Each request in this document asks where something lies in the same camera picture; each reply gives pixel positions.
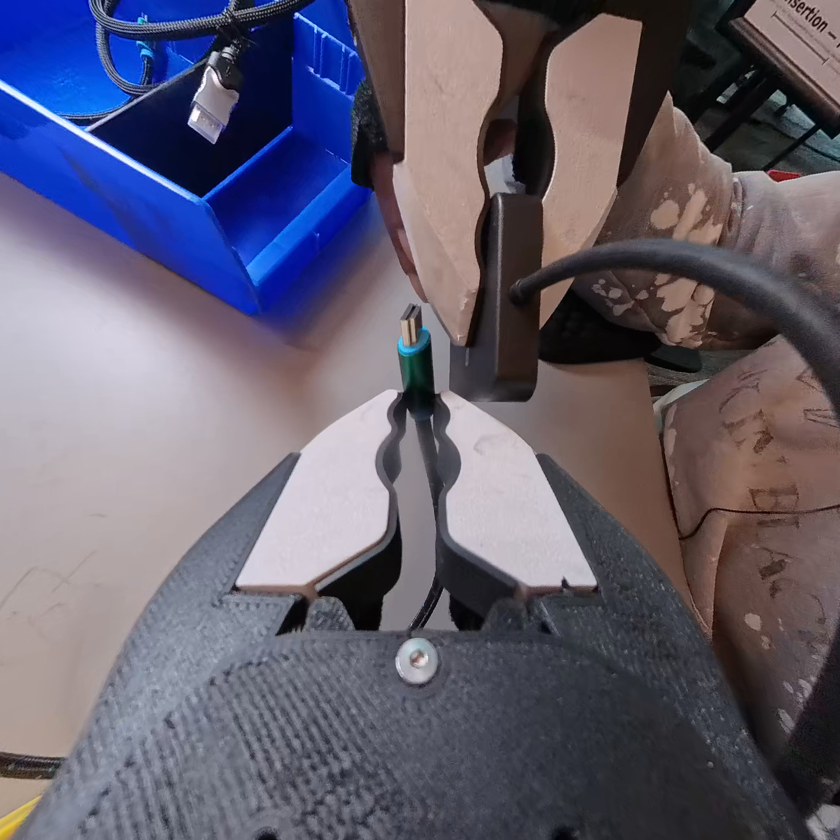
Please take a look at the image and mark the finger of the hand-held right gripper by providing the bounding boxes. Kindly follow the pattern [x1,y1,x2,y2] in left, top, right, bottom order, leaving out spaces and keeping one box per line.
[392,0,505,347]
[514,13,643,329]

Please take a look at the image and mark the black framed text sign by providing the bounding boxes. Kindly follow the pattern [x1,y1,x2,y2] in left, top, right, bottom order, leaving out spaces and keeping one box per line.
[727,0,840,124]

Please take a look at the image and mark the black adapter cable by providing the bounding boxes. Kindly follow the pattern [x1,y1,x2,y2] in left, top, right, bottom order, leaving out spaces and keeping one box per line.
[511,239,840,818]

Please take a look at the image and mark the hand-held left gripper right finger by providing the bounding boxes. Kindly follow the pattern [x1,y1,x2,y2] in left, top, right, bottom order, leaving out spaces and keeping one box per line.
[433,392,599,629]

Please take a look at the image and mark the yellow storage bin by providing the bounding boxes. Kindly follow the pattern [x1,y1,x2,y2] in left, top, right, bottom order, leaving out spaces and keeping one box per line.
[0,787,50,840]

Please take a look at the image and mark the thin cable green plugs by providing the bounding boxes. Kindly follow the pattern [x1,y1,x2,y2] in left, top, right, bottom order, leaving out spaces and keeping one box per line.
[395,303,448,636]

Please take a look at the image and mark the person's right hand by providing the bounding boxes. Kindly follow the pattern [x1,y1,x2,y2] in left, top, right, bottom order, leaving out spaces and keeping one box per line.
[375,156,433,304]

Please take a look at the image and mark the blue storage bin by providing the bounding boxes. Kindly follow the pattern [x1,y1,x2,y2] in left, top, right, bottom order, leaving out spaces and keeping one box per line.
[0,0,371,317]

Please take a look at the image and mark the black braided hdmi cable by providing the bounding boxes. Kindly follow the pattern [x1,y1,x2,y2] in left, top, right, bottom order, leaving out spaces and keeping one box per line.
[94,0,317,147]

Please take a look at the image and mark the person's right forearm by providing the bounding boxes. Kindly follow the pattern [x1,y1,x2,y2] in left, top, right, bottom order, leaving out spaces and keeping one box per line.
[577,92,752,349]

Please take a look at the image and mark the black hdmi adapter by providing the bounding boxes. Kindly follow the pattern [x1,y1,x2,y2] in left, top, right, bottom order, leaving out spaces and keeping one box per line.
[449,192,544,403]

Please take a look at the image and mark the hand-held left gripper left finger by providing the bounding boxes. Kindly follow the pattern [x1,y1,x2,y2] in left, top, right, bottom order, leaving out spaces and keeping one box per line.
[235,389,403,632]

